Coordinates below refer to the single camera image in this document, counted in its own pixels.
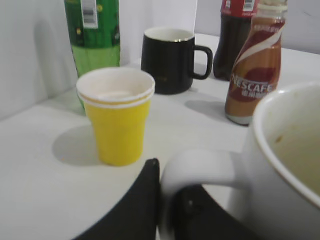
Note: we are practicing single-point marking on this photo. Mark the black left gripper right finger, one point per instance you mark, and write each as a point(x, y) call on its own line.
point(197, 216)

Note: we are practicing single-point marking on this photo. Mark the black ceramic mug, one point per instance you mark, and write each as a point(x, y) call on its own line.
point(168, 55)

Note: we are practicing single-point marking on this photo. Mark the cola bottle red label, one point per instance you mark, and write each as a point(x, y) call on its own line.
point(235, 25)

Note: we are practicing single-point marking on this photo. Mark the yellow paper cup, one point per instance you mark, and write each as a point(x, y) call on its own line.
point(117, 102)

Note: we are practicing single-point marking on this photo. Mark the green soda bottle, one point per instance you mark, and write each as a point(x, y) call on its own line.
point(94, 33)

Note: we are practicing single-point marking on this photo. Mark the white ceramic mug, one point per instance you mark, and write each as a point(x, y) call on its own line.
point(278, 168)

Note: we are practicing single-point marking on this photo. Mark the brown Nescafe coffee bottle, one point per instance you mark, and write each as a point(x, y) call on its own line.
point(256, 70)

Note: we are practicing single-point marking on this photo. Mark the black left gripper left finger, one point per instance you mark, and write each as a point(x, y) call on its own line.
point(135, 216)

